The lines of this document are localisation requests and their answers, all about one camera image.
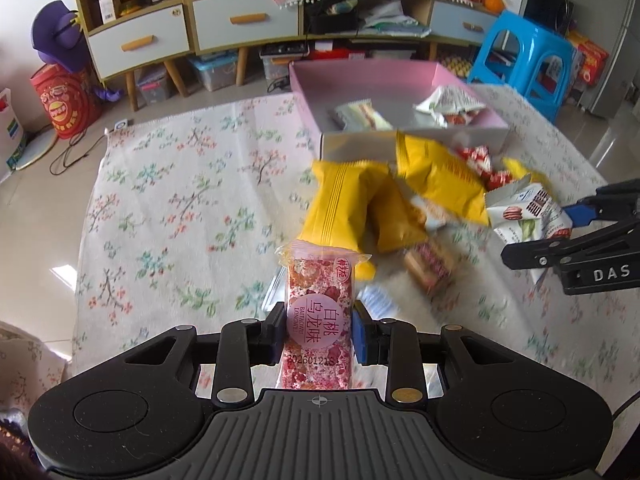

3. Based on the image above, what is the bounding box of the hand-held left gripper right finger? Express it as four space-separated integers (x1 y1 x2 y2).
351 304 523 407

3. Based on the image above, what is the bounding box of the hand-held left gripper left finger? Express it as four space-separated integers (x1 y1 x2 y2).
117 302 290 409

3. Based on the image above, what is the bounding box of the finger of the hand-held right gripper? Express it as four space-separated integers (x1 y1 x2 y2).
501 220 640 271
562 177 640 229

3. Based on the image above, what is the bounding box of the white snack packet red print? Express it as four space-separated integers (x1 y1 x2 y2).
486 181 574 286

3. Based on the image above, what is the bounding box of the pink floral snack bar packet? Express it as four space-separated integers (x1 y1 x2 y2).
276 241 373 391

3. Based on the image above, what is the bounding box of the pink cardboard box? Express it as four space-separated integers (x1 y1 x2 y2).
289 59 511 162

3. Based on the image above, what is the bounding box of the white blue snack packet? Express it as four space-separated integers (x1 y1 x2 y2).
359 284 397 319

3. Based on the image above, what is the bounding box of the small yellow snack packet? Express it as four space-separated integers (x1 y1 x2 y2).
501 156 551 193

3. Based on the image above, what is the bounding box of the red white candy wrapper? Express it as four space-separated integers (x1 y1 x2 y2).
482 166 517 192
452 144 494 176

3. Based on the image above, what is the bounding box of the clear brown biscuit packet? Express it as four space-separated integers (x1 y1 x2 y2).
403 239 459 296

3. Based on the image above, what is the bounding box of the silver refrigerator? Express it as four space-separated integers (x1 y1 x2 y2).
586 9 640 119

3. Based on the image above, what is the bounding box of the red yellow carton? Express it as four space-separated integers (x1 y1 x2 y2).
566 29 612 87

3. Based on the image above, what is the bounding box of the white crinkled snack packet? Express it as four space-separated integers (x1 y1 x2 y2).
413 85 487 128

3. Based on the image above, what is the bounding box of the blue plastic stool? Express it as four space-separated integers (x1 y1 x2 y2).
466 9 577 124

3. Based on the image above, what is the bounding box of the black microwave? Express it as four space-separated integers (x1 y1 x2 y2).
520 0 577 37

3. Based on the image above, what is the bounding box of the low wooden cabinet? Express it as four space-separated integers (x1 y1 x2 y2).
300 0 502 62

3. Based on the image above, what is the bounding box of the clear storage box white lid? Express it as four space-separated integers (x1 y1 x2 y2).
259 42 312 93

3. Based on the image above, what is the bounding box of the clear storage box blue lid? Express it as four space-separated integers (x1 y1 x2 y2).
188 51 241 93

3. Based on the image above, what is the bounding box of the stack of white papers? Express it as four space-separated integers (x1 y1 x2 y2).
361 0 432 39

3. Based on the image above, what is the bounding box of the clear storage box grey lid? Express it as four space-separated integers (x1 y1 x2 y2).
135 64 177 108

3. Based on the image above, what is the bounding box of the round white floor disc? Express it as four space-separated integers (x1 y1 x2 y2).
12 130 59 171

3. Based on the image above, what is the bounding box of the black basket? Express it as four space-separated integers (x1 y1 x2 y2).
305 0 361 37

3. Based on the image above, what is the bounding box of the red round gift box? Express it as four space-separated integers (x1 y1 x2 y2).
29 62 104 141

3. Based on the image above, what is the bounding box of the tall wooden drawer cabinet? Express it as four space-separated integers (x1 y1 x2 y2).
67 0 307 112

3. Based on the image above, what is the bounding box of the white shopping bag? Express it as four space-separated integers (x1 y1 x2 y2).
0 87 28 172

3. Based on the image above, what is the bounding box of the white cardboard box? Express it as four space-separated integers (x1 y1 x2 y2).
96 0 124 24

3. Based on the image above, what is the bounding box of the purple plush toy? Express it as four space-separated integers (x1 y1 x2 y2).
31 1 124 104

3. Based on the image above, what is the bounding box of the black floor cable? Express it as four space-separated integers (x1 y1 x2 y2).
49 127 109 177

